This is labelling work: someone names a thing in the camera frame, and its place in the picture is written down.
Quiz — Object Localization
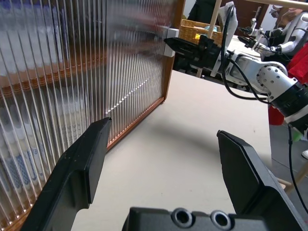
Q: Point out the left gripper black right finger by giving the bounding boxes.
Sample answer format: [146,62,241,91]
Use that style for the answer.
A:
[216,129,306,231]

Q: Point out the person in dark clothes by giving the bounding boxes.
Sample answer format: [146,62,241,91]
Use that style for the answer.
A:
[187,0,217,22]

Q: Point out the ribbed glass door with scratch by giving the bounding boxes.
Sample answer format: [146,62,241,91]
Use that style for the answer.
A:
[103,0,173,147]

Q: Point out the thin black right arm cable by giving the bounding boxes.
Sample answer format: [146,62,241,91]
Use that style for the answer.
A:
[287,124,305,210]

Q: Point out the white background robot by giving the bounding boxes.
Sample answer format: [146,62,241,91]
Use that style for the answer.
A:
[237,11,308,57]

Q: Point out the wicker basket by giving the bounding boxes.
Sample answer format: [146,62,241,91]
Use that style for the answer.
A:
[180,19,224,47]

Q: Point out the light wooden rack frame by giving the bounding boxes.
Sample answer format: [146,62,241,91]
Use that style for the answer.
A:
[196,0,308,193]

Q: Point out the wooden cabinet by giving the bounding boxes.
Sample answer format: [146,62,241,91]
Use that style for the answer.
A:
[0,0,186,231]

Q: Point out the red cloth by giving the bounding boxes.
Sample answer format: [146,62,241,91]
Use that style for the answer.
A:
[268,105,285,126]
[287,43,308,78]

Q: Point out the ribbed glass sliding door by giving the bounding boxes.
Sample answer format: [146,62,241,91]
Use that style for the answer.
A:
[0,0,114,227]

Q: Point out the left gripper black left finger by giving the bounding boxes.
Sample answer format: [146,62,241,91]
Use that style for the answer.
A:
[20,117,113,231]

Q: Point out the white plastic bottle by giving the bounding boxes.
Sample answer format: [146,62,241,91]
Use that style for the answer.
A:
[0,103,41,200]
[55,96,85,145]

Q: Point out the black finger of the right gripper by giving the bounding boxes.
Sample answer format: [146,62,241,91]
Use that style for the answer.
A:
[173,51,202,72]
[165,38,201,57]

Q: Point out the white door handle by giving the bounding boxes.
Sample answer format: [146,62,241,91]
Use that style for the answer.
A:
[163,28,180,58]

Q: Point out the background person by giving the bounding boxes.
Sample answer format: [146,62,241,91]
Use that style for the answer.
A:
[270,3,303,27]

